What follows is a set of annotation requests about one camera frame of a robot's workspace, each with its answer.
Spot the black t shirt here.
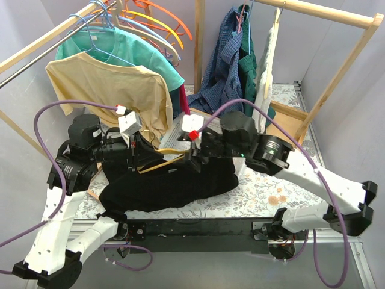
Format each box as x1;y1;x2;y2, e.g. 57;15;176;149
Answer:
99;158;239;212

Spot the beige t shirt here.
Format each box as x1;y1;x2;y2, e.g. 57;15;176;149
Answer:
46;52;173;146

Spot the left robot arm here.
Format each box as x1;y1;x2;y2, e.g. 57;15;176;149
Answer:
11;111;160;288

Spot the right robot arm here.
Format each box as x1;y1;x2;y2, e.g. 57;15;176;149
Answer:
180;111;377;240

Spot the blue plaid shirt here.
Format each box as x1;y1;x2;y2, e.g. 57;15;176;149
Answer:
187;6;243;114

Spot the teal t shirt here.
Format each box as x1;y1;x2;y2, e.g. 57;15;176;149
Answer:
55;27;185;91

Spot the light blue hanger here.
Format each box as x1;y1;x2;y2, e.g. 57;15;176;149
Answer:
56;1;180;66

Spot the yellow orange hanger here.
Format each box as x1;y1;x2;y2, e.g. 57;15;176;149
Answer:
118;2;193;50

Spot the white plastic basket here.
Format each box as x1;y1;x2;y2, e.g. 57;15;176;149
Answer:
159;108;246;177

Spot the magenta garment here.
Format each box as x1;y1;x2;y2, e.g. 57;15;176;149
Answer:
179;84;190;115

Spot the white garment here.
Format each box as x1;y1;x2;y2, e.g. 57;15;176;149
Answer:
254;27;277;119

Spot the floral table cloth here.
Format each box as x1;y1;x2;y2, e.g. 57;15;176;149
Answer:
75;81;324;220

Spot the right wooden clothes rack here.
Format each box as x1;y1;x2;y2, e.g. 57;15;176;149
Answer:
194;0;385;145

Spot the wooden clothes rack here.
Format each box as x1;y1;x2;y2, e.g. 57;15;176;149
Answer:
0;0;127;199
194;0;385;145

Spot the dark green garment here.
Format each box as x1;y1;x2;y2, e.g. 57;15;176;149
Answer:
237;4;276;121

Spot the black base bar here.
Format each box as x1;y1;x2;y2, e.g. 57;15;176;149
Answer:
117;217;304;255

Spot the metal rod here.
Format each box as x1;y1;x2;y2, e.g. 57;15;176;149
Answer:
1;1;116;88

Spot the left wooden clothes rack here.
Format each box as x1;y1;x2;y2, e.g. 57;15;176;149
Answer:
0;0;127;199

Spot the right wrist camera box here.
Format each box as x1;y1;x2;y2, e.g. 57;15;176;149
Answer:
180;114;205;141

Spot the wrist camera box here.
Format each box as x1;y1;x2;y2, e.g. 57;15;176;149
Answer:
180;114;205;141
116;105;143;141

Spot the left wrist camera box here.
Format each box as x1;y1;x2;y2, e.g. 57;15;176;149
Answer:
116;105;143;141

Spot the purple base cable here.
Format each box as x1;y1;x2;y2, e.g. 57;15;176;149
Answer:
100;244;154;271

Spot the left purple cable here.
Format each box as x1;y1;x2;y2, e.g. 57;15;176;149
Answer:
0;101;120;275

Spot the aluminium frame rail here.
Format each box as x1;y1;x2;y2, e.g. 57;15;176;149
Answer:
23;81;377;289

